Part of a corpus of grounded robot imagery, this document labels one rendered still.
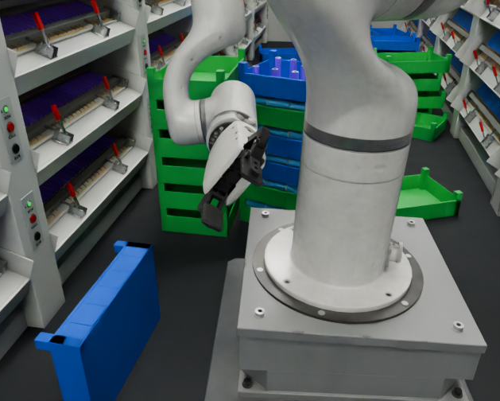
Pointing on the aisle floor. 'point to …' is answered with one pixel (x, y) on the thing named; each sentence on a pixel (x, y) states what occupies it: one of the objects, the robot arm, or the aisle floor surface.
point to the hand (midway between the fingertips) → (230, 200)
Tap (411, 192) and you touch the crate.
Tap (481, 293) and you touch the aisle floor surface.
